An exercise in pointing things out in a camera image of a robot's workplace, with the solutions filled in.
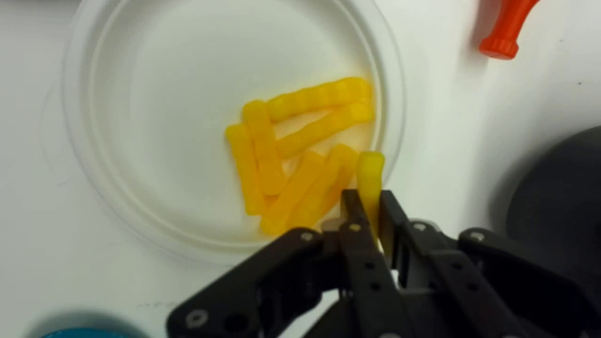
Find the black toy pot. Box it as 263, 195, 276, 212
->
506, 128, 601, 274

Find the white paper plate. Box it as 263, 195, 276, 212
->
62, 0, 406, 257

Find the yellow plush fry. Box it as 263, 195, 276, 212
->
291, 145, 357, 227
276, 101, 376, 158
226, 124, 267, 216
243, 101, 286, 195
357, 152, 385, 225
260, 152, 325, 237

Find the orange toy ketchup bottle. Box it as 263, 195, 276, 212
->
479, 0, 539, 60

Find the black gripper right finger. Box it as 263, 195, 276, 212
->
378, 190, 410, 257

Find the teal blue plate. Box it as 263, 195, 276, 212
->
36, 325, 137, 338

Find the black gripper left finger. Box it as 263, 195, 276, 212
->
340, 190, 368, 231

